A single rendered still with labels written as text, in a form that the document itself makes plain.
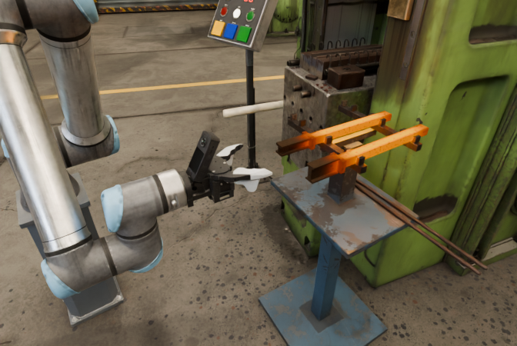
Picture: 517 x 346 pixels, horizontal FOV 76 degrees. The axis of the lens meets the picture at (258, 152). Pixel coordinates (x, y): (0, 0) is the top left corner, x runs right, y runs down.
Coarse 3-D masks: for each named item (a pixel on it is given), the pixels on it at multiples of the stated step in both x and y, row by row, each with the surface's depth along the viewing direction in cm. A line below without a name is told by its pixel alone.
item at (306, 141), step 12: (360, 120) 98; (372, 120) 99; (312, 132) 92; (324, 132) 92; (336, 132) 93; (348, 132) 95; (276, 144) 86; (288, 144) 86; (300, 144) 89; (312, 144) 89
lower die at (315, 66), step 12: (336, 48) 155; (348, 48) 151; (300, 60) 151; (312, 60) 141; (324, 60) 135; (336, 60) 135; (348, 60) 137; (360, 60) 139; (372, 60) 142; (312, 72) 143; (372, 72) 145
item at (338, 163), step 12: (408, 132) 92; (420, 132) 93; (372, 144) 87; (384, 144) 87; (396, 144) 89; (336, 156) 79; (348, 156) 81; (372, 156) 86; (312, 168) 76; (324, 168) 78; (336, 168) 81; (312, 180) 78
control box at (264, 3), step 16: (224, 0) 179; (240, 0) 172; (256, 0) 165; (272, 0) 164; (224, 16) 178; (240, 16) 171; (256, 16) 164; (208, 32) 184; (224, 32) 177; (256, 32) 164; (256, 48) 169
